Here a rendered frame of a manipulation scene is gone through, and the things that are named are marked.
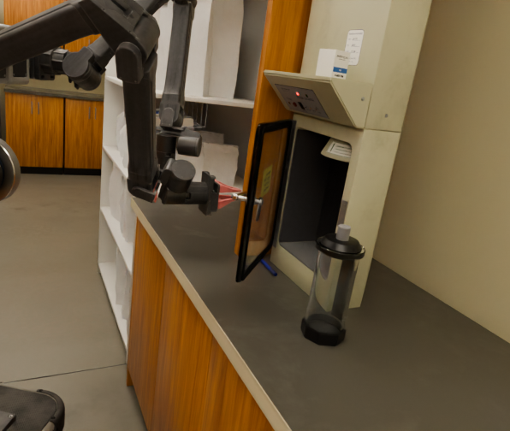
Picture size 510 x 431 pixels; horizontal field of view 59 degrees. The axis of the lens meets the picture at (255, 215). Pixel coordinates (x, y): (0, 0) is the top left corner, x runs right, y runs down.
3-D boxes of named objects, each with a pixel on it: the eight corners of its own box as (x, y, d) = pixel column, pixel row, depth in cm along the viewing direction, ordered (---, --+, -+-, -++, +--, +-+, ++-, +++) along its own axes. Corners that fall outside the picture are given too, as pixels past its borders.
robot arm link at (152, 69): (131, 8, 79) (108, 43, 72) (163, 17, 79) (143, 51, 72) (139, 169, 113) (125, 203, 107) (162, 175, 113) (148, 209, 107)
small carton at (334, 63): (329, 78, 108) (334, 51, 106) (345, 79, 104) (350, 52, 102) (315, 75, 104) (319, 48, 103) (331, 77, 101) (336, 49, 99)
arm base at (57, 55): (50, 79, 141) (50, 38, 138) (74, 83, 141) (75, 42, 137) (34, 79, 133) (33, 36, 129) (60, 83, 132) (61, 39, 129)
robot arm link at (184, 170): (141, 168, 112) (129, 194, 106) (151, 138, 103) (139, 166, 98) (186, 186, 114) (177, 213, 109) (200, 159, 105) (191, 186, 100)
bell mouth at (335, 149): (358, 153, 133) (362, 134, 131) (400, 167, 118) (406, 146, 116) (308, 150, 125) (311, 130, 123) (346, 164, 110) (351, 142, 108)
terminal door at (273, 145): (271, 247, 140) (292, 118, 129) (237, 285, 112) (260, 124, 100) (269, 247, 141) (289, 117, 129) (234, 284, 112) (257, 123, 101)
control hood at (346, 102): (293, 110, 130) (299, 74, 127) (364, 129, 102) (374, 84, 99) (257, 107, 124) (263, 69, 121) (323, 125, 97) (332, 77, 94)
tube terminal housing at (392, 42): (333, 256, 155) (382, 14, 132) (399, 302, 127) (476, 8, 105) (269, 260, 143) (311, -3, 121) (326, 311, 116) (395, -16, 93)
